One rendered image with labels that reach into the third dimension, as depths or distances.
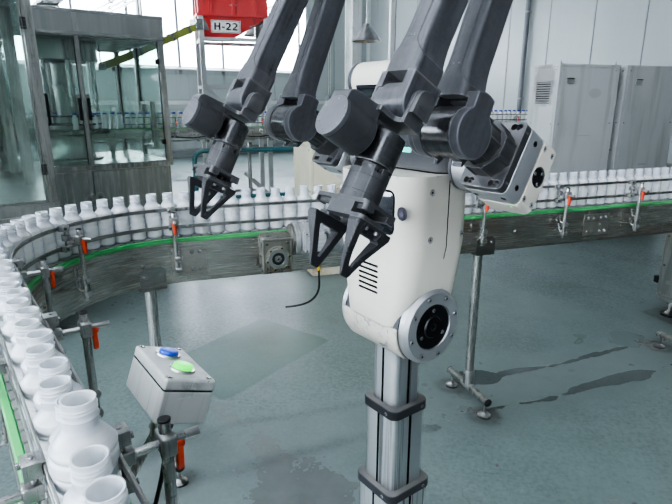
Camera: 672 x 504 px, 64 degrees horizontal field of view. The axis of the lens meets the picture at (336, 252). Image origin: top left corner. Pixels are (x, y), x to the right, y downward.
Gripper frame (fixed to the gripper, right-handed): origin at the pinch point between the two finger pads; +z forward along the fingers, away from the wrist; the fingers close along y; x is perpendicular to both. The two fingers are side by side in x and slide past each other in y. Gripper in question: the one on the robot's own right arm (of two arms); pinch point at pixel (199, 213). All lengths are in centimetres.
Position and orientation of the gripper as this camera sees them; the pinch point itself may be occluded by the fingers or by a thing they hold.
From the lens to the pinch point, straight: 110.3
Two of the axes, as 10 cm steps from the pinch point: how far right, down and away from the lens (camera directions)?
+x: 7.4, 3.4, 5.8
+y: 5.6, 1.5, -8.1
